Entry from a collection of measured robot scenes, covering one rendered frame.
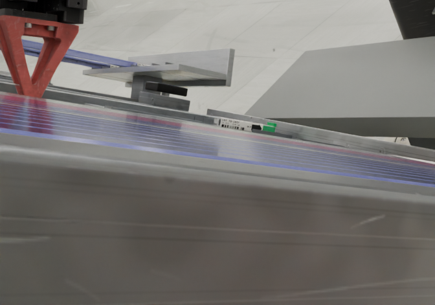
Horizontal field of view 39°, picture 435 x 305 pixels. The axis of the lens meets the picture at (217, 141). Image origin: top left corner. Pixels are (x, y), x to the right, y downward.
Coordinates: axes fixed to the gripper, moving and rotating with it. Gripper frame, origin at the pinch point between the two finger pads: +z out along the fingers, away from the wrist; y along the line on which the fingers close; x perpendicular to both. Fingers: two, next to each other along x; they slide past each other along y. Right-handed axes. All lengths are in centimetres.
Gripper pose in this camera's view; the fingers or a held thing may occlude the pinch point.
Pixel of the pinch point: (30, 90)
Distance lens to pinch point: 60.4
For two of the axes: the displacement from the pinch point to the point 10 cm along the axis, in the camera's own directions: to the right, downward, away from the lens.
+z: -1.0, 9.9, 1.1
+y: 5.5, 1.5, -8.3
